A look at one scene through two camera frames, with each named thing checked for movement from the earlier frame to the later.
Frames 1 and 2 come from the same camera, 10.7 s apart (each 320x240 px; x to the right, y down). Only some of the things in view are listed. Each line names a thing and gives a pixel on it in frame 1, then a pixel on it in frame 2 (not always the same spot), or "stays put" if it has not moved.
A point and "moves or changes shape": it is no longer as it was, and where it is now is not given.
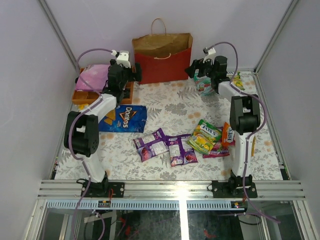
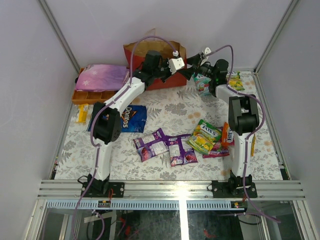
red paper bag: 162,57 moves or changes shape
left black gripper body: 132,73 → 166,69
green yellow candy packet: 237,82 stays put
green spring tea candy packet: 205,137 stays put
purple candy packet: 180,152 stays put
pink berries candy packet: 218,150 stays put
